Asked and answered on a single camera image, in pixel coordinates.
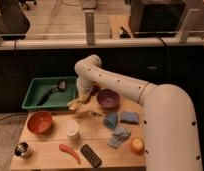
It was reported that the orange apple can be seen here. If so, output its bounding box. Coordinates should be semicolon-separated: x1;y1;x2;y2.
130;138;144;155

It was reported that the purple bowl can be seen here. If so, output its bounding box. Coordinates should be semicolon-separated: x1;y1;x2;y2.
97;89;120;109

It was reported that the metal spoon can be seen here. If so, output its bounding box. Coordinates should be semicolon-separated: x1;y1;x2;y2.
92;112;105;118

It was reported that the blue grey cloth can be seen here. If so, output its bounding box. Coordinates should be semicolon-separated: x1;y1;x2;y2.
107;127;131;149

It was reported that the green plastic tray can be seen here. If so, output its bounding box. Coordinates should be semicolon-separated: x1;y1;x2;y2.
22;76;77;112

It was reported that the white horizontal rail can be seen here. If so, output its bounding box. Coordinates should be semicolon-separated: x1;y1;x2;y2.
0;37;204;50

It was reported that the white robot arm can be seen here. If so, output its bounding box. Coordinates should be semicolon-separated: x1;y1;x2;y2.
75;55;203;171

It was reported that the red bowl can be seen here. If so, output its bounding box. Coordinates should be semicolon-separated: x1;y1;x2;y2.
27;111;53;135

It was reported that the grey metal post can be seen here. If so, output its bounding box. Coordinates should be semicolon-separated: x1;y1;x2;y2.
85;10;95;45

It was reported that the black monitor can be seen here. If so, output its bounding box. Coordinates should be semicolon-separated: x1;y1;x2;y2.
128;0;185;38

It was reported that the black office chair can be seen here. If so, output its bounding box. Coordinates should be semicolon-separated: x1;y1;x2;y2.
0;0;30;40

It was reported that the black remote control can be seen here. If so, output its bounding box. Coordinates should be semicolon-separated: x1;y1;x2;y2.
80;144;102;168

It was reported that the yellow banana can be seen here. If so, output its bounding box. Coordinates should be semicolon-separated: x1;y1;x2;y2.
68;97;87;111

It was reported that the bunch of dark grapes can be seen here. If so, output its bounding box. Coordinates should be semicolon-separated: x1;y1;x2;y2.
89;85;101;101

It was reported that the black dish brush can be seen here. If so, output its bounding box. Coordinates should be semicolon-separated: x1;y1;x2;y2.
37;80;66;106

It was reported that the white cup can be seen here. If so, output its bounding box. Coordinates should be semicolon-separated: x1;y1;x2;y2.
65;119;79;139

